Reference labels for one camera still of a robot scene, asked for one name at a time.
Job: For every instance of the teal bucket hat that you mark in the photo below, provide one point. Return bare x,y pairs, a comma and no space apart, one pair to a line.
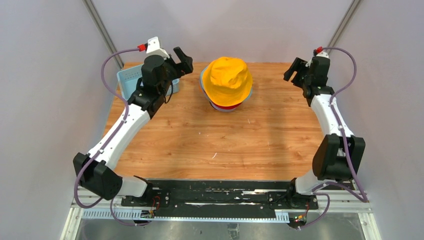
204,92

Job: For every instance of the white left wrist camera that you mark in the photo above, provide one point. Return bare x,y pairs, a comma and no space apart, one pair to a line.
154,47

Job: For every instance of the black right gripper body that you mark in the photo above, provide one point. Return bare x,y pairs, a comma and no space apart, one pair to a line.
301,78

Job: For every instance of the grey bucket hat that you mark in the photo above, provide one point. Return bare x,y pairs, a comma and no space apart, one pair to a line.
217,106

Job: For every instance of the yellow bucket hat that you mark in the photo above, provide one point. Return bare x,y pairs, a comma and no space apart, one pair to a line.
227,81

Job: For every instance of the left aluminium corner rail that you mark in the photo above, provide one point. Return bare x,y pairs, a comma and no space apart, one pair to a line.
94,14

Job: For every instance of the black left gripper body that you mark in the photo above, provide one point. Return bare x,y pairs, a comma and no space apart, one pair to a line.
173,70

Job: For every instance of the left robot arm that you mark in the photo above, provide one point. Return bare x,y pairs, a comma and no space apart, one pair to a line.
95,169

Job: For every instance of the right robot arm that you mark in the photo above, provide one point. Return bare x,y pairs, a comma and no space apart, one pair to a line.
340,153

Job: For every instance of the red bucket hat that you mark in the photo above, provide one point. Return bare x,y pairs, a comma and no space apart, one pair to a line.
228,108

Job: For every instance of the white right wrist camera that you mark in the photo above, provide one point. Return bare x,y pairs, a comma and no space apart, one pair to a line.
321,55

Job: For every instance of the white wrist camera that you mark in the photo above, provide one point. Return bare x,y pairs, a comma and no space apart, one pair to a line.
154,47
321,55

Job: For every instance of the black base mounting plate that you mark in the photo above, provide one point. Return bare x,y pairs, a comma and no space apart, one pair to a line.
232,199

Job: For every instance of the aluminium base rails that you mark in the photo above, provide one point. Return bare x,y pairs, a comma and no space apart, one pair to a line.
340,216

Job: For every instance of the teal plastic basket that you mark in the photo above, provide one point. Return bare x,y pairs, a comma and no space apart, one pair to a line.
127,80

